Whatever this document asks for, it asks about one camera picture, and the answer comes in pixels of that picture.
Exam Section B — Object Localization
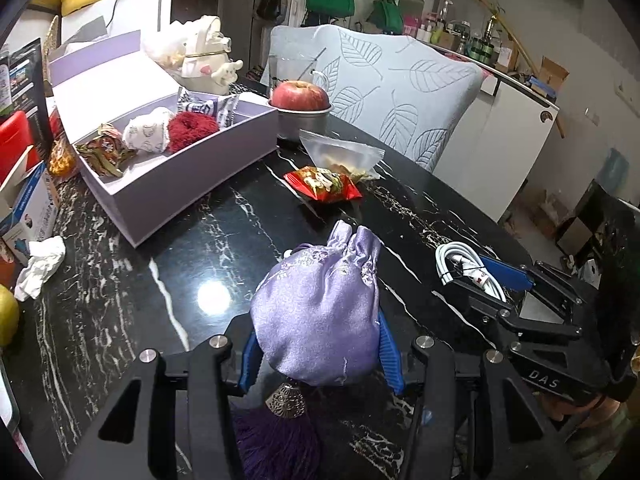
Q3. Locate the red fuzzy knitted item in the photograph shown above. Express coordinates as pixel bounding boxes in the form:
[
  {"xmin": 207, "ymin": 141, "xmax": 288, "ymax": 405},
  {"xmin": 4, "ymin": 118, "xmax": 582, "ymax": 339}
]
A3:
[{"xmin": 167, "ymin": 112, "xmax": 219, "ymax": 154}]

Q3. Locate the black snack pouch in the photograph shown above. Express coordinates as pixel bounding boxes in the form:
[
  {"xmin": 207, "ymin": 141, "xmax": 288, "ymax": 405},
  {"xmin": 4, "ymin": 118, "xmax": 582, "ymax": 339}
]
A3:
[{"xmin": 10, "ymin": 38, "xmax": 53, "ymax": 158}]

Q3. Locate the red foil snack packet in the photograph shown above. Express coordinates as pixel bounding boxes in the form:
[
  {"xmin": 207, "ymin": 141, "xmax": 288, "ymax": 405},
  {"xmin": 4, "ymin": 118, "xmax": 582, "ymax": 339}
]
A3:
[{"xmin": 283, "ymin": 166, "xmax": 361, "ymax": 204}]

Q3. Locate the blue white tissue box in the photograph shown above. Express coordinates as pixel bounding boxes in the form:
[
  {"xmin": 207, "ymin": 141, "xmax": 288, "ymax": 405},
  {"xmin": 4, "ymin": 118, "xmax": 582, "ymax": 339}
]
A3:
[{"xmin": 1, "ymin": 162, "xmax": 60, "ymax": 266}]

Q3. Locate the red plastic container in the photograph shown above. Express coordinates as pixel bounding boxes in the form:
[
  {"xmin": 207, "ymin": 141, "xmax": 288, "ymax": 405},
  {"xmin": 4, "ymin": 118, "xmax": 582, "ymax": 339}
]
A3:
[{"xmin": 0, "ymin": 110, "xmax": 40, "ymax": 181}]

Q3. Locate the light blue leaf cushion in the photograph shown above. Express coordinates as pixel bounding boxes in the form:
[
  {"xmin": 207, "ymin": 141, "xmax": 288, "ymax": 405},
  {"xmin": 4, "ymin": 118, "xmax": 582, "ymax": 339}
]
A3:
[{"xmin": 268, "ymin": 25, "xmax": 483, "ymax": 171}]

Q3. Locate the crumpled white tissue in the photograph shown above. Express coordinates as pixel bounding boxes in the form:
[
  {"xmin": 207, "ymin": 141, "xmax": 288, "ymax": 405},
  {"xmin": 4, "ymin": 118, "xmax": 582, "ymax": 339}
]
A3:
[{"xmin": 14, "ymin": 235, "xmax": 66, "ymax": 301}]

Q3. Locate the cream cartoon water bottle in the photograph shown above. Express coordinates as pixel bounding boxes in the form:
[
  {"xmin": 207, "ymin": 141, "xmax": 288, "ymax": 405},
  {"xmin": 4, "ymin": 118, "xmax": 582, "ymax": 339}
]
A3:
[{"xmin": 174, "ymin": 15, "xmax": 243, "ymax": 96}]

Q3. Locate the glass mug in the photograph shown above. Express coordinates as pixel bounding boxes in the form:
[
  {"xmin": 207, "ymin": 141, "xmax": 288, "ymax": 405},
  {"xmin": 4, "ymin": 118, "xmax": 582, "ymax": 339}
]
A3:
[{"xmin": 267, "ymin": 55, "xmax": 329, "ymax": 91}]

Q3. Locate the clear zip bag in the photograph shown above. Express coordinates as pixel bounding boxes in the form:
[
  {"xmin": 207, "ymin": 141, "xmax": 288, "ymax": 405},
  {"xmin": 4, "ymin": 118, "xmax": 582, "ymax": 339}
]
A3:
[{"xmin": 299, "ymin": 130, "xmax": 385, "ymax": 183}]

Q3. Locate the yellow green pear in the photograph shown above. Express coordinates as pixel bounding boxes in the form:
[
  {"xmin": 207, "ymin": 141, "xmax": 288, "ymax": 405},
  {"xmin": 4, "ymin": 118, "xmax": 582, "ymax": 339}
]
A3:
[{"xmin": 0, "ymin": 285, "xmax": 21, "ymax": 347}]

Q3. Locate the lilac open gift box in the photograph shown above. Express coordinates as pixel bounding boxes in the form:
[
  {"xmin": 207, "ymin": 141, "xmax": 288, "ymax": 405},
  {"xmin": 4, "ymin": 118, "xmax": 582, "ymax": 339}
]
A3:
[{"xmin": 48, "ymin": 32, "xmax": 277, "ymax": 247}]

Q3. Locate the red apple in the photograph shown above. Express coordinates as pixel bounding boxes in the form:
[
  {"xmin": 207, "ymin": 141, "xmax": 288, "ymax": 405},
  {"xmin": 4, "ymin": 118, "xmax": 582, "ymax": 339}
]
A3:
[{"xmin": 270, "ymin": 80, "xmax": 330, "ymax": 112}]

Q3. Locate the brown gold snack wrapper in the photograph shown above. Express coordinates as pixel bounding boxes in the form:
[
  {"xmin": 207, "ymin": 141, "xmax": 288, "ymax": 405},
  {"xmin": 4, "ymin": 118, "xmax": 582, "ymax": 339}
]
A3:
[{"xmin": 76, "ymin": 124, "xmax": 137, "ymax": 179}]

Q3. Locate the white printed snack bag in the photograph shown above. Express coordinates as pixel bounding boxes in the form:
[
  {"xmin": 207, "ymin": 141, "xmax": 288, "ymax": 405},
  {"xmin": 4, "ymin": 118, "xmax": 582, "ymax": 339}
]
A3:
[{"xmin": 177, "ymin": 88, "xmax": 240, "ymax": 128}]

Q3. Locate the white charging cable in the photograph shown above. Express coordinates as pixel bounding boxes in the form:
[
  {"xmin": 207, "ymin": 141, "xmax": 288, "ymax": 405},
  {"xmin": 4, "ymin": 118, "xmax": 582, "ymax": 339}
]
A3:
[{"xmin": 434, "ymin": 240, "xmax": 508, "ymax": 304}]

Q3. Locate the metal bowl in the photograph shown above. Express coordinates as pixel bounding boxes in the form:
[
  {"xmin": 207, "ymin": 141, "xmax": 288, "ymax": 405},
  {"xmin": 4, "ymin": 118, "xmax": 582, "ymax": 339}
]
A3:
[{"xmin": 268, "ymin": 100, "xmax": 332, "ymax": 142}]

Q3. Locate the purple satin drawstring pouch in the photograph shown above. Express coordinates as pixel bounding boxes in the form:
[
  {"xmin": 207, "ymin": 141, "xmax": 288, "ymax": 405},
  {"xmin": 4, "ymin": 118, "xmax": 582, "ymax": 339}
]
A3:
[{"xmin": 233, "ymin": 220, "xmax": 381, "ymax": 479}]

